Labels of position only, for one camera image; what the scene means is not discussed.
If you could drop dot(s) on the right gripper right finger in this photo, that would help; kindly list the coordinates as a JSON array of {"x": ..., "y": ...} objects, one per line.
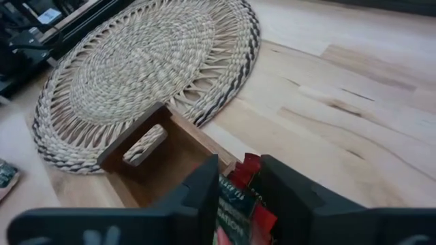
[{"x": 289, "y": 197}]

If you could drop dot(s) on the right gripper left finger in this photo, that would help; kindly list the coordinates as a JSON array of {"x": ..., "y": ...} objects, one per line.
[{"x": 204, "y": 190}]

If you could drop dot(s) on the red strawberry tea packet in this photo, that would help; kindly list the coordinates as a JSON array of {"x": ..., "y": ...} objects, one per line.
[{"x": 235, "y": 211}]

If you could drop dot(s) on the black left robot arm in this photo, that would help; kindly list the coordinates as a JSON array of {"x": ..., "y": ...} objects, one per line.
[{"x": 24, "y": 47}]

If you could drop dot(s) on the wooden tea organizer box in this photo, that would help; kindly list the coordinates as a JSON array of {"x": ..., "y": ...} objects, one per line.
[{"x": 163, "y": 170}]

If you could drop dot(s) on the beige herbal tea packet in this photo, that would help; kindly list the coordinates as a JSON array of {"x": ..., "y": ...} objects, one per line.
[{"x": 7, "y": 177}]

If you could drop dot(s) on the round woven straw placemat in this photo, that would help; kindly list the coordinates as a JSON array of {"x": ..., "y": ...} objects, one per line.
[{"x": 136, "y": 68}]

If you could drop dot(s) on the white printed paper sheet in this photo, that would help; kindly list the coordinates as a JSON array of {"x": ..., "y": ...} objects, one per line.
[{"x": 49, "y": 15}]

